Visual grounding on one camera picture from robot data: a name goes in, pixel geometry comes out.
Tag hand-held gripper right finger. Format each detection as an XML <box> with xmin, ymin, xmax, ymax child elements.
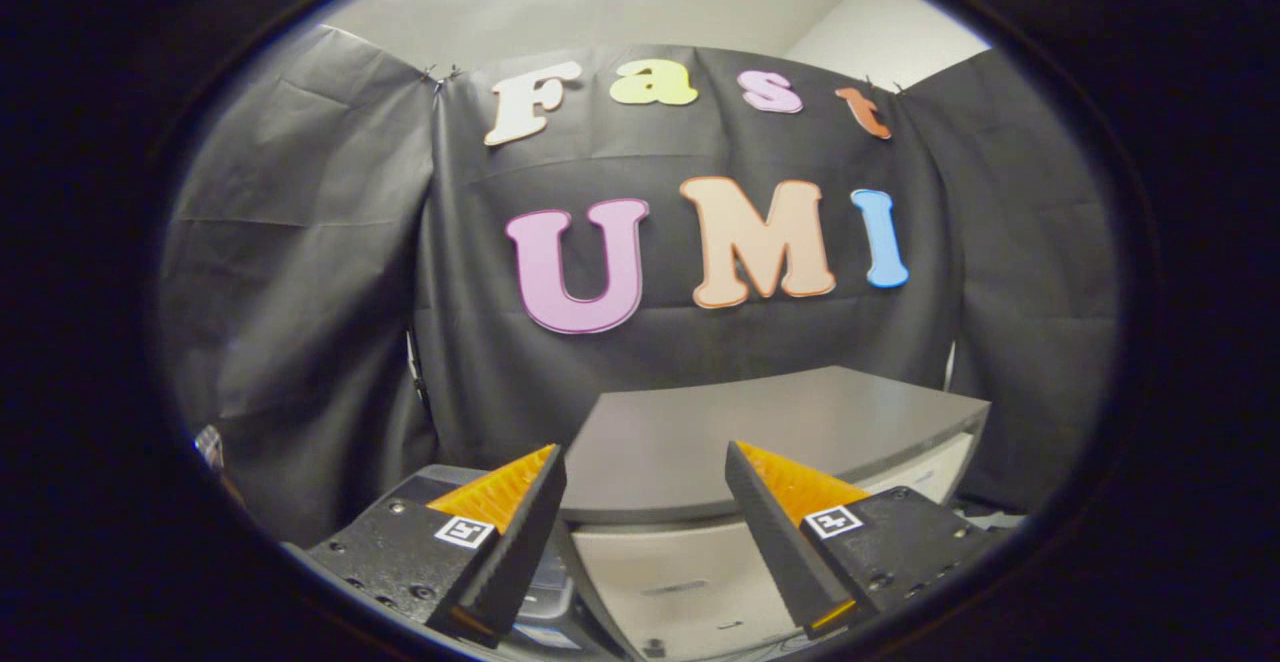
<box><xmin>724</xmin><ymin>440</ymin><xmax>993</xmax><ymax>641</ymax></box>

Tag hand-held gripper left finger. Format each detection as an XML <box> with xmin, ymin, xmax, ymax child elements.
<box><xmin>298</xmin><ymin>444</ymin><xmax>568</xmax><ymax>648</ymax></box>

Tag grey washing machine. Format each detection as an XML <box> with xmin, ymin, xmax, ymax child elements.
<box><xmin>385</xmin><ymin>464</ymin><xmax>626</xmax><ymax>661</ymax></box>

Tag dark washing machine lid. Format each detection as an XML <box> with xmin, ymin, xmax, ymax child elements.
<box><xmin>403</xmin><ymin>463</ymin><xmax>503</xmax><ymax>505</ymax></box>

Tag black backdrop cloth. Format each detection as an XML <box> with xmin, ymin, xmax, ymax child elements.
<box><xmin>155</xmin><ymin>24</ymin><xmax>1121</xmax><ymax>548</ymax></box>

